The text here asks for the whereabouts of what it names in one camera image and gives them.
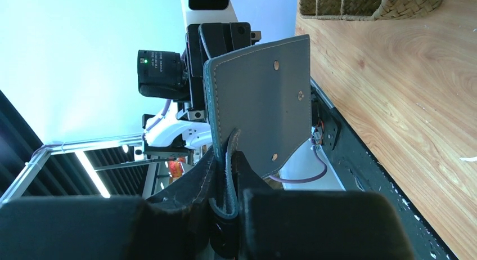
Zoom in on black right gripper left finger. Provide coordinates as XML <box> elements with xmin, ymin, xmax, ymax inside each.
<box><xmin>1</xmin><ymin>150</ymin><xmax>216</xmax><ymax>259</ymax></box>

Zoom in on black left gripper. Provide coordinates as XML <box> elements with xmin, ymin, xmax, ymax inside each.
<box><xmin>137</xmin><ymin>22</ymin><xmax>252</xmax><ymax>111</ymax></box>

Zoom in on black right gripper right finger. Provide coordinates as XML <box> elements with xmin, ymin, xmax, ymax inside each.
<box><xmin>232</xmin><ymin>151</ymin><xmax>414</xmax><ymax>259</ymax></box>

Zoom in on blue leather card holder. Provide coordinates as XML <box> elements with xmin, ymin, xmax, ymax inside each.
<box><xmin>203</xmin><ymin>35</ymin><xmax>312</xmax><ymax>220</ymax></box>

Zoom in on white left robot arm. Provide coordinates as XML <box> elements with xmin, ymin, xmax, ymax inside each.
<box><xmin>137</xmin><ymin>22</ymin><xmax>261</xmax><ymax>153</ymax></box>

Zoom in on woven compartment tray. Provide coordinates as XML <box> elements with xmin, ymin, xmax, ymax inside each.
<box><xmin>298</xmin><ymin>0</ymin><xmax>443</xmax><ymax>21</ymax></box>

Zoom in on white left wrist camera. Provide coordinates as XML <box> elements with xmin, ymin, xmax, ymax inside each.
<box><xmin>181</xmin><ymin>0</ymin><xmax>238</xmax><ymax>30</ymax></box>

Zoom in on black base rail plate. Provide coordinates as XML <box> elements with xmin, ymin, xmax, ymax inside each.
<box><xmin>310</xmin><ymin>81</ymin><xmax>457</xmax><ymax>259</ymax></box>

